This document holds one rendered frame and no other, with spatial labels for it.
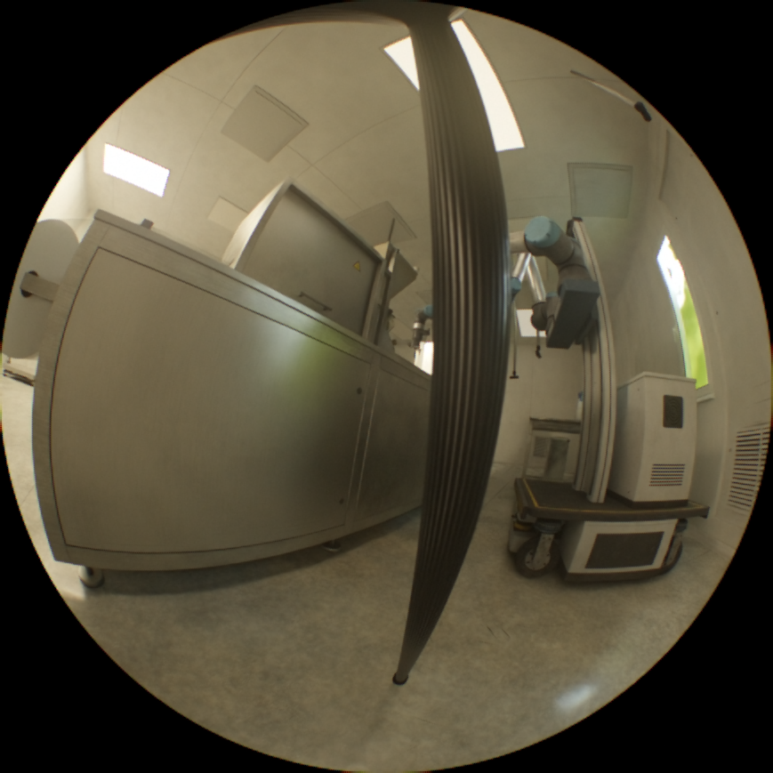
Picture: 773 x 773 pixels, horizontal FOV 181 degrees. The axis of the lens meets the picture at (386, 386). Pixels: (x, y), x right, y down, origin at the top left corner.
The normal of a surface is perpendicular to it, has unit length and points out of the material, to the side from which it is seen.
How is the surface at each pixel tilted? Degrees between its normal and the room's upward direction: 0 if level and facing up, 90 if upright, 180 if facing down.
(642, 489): 90
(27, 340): 90
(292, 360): 90
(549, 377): 90
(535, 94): 180
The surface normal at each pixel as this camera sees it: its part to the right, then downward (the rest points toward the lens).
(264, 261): 0.81, 0.05
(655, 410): -0.45, -0.20
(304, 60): -0.16, 0.98
